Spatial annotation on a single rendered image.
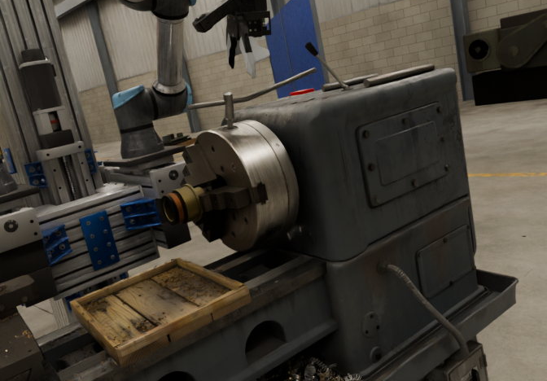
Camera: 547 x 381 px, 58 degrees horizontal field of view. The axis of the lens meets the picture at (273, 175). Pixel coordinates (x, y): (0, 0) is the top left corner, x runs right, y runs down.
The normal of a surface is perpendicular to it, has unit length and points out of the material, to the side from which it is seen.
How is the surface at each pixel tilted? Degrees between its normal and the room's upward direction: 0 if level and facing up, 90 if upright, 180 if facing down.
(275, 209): 107
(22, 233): 90
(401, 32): 90
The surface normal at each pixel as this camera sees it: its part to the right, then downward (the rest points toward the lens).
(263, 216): 0.61, 0.36
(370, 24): -0.67, 0.28
